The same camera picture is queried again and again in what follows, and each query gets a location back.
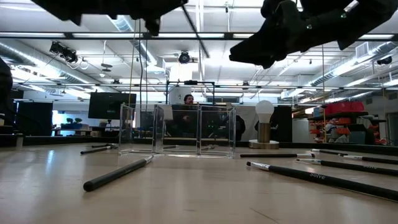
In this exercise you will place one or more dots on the thick matte black makeup brush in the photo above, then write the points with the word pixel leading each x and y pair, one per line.
pixel 118 173

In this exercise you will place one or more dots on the black monitor screen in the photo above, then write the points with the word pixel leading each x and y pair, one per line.
pixel 112 105

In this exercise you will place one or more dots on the black overhead frame bar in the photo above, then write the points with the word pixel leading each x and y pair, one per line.
pixel 228 35

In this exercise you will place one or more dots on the white ceiling vent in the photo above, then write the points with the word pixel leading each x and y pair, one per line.
pixel 362 49

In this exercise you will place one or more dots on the shelf with red bins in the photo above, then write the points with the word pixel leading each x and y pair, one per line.
pixel 342 107

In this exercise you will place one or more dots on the person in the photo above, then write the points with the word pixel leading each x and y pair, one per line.
pixel 188 99

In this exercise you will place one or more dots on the white paper sheet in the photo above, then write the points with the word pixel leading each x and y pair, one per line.
pixel 167 112

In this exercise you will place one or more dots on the white bulb brass table lamp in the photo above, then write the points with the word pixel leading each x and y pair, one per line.
pixel 264 110

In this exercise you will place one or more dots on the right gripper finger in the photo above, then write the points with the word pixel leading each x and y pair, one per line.
pixel 261 51

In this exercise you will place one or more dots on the black overhead camera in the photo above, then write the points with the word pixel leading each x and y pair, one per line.
pixel 184 57

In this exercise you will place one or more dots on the silver ceiling duct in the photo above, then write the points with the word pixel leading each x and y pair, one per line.
pixel 382 49
pixel 18 57
pixel 124 25

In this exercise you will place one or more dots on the blue planter with plants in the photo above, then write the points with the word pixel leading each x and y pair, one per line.
pixel 74 123

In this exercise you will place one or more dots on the black table edge rail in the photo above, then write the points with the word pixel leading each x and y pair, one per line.
pixel 62 140

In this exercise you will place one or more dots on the clear acrylic three-compartment organizer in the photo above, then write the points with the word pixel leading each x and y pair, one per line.
pixel 199 133

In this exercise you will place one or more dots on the black ceiling speaker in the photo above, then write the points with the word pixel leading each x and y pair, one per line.
pixel 384 60

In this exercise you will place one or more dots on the black partition panel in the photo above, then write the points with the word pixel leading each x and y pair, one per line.
pixel 34 118

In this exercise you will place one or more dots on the black background rig frame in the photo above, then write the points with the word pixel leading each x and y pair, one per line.
pixel 190 82

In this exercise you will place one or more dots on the white cloth cover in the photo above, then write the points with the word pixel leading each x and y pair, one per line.
pixel 247 121

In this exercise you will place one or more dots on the black comb head makeup brush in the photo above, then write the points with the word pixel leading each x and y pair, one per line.
pixel 96 150

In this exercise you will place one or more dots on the black cabinet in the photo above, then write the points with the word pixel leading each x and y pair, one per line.
pixel 281 124

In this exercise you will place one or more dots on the black tip makeup brush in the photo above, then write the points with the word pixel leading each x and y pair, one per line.
pixel 326 180

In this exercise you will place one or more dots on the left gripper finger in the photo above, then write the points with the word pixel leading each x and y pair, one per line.
pixel 153 26
pixel 155 7

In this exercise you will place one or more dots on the grey post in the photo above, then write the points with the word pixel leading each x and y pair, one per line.
pixel 19 140

